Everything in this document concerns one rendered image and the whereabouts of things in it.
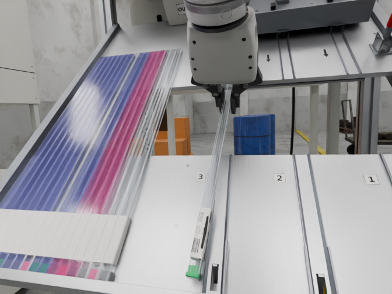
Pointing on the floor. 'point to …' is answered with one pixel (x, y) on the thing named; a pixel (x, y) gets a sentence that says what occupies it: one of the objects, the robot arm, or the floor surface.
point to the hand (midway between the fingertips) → (227, 100)
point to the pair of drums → (254, 135)
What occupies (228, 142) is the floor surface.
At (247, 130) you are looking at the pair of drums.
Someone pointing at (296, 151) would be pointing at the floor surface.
